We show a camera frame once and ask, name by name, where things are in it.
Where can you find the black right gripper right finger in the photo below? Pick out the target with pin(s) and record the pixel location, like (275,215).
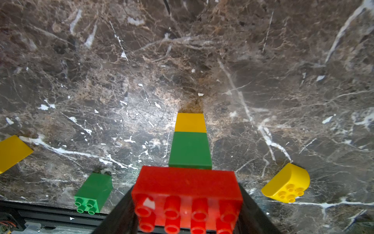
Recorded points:
(251,219)

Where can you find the yellow long lego brick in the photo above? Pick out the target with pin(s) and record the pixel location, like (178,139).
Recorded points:
(13,150)

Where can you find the green square lego brick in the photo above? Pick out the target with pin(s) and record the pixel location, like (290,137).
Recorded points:
(93,194)
(190,150)

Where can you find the yellow rounded lego brick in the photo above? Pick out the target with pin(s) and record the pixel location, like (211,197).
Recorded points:
(288,184)

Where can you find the yellow square lego brick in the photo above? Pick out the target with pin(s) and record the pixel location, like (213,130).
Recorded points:
(190,122)

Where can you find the red long lego brick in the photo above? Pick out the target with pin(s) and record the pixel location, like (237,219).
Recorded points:
(182,198)

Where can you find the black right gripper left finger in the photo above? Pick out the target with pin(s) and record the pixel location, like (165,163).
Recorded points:
(122,219)

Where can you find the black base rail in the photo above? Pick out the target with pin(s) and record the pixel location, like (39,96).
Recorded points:
(19,217)

